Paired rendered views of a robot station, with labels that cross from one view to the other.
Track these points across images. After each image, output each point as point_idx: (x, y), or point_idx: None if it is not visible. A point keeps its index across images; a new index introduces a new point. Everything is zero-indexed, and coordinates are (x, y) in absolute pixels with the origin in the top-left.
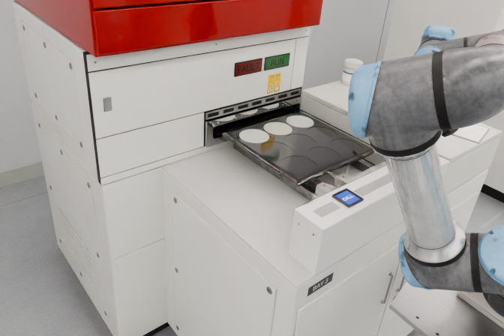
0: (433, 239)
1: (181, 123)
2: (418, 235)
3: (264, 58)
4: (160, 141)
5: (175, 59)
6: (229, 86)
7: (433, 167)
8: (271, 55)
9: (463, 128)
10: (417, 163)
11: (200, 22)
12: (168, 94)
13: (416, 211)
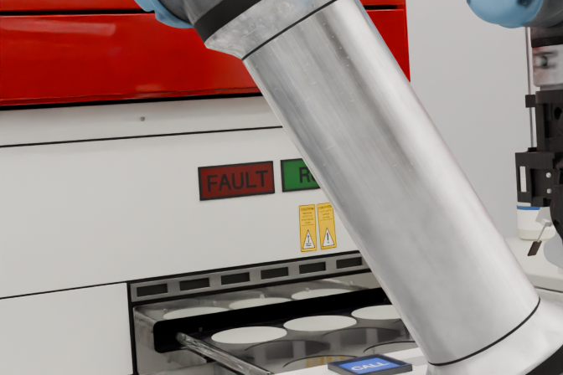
0: (449, 316)
1: (66, 304)
2: (413, 315)
3: (278, 161)
4: (9, 344)
5: (38, 146)
6: (188, 223)
7: (353, 61)
8: (296, 156)
9: None
10: (297, 47)
11: (83, 55)
12: (26, 226)
13: (364, 215)
